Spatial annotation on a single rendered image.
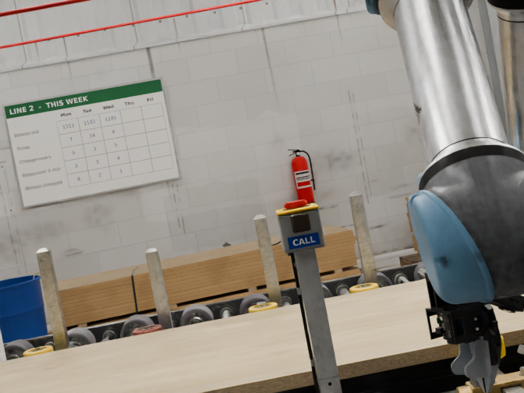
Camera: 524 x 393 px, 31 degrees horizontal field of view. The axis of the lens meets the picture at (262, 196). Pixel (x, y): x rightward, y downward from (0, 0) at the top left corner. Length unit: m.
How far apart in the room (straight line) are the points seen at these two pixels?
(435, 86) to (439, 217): 0.18
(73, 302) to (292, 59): 3.10
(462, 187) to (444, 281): 0.09
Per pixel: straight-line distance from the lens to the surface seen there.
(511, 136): 1.35
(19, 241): 8.68
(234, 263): 7.40
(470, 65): 1.05
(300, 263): 1.59
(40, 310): 7.09
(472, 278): 0.91
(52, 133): 8.62
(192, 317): 3.11
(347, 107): 8.88
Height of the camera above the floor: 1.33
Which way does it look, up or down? 3 degrees down
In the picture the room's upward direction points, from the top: 11 degrees counter-clockwise
